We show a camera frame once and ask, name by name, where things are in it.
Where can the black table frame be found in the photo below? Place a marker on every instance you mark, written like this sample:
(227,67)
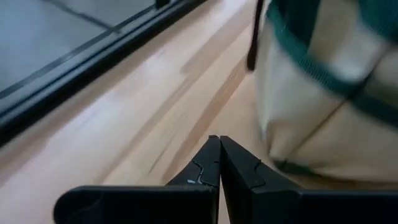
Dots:
(77,81)

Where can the beige green-trimmed gardening bag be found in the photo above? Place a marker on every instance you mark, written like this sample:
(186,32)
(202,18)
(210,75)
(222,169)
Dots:
(311,109)

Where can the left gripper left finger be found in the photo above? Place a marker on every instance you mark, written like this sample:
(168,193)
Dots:
(140,205)

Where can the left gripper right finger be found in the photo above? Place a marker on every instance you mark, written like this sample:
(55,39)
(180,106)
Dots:
(311,208)

